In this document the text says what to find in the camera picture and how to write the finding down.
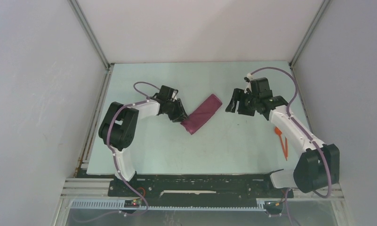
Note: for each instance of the aluminium corner post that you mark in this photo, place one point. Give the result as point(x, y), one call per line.
point(309, 32)
point(77, 9)

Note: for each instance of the orange plastic knife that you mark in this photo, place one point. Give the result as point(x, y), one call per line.
point(286, 150)

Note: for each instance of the white cable duct strip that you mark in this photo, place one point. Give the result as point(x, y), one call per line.
point(97, 204)

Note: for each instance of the small orange object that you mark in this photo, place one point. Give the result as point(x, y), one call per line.
point(278, 132)

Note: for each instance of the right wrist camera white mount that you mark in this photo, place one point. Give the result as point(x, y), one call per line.
point(248, 78)

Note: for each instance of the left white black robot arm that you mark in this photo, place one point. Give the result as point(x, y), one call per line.
point(118, 127)

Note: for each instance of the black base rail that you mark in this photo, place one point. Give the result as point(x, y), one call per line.
point(198, 190)

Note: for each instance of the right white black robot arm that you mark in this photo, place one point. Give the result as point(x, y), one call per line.
point(318, 165)

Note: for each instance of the left aluminium corner post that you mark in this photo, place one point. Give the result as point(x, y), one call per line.
point(77, 9)

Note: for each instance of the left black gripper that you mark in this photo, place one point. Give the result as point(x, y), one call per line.
point(180, 114)

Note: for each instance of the maroon satin cloth napkin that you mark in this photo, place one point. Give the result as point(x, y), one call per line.
point(200, 116)

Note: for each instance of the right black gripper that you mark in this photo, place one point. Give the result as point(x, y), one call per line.
point(237, 94)

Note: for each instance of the right aluminium corner post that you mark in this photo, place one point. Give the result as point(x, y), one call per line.
point(309, 32)

